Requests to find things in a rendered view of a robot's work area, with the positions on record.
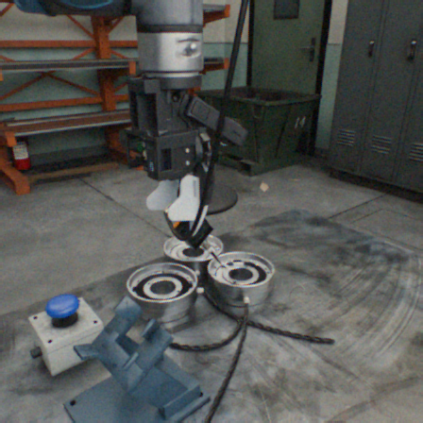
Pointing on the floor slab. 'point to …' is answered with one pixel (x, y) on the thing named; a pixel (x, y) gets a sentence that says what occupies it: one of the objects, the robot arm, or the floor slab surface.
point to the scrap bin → (263, 126)
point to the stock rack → (109, 67)
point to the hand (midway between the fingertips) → (190, 222)
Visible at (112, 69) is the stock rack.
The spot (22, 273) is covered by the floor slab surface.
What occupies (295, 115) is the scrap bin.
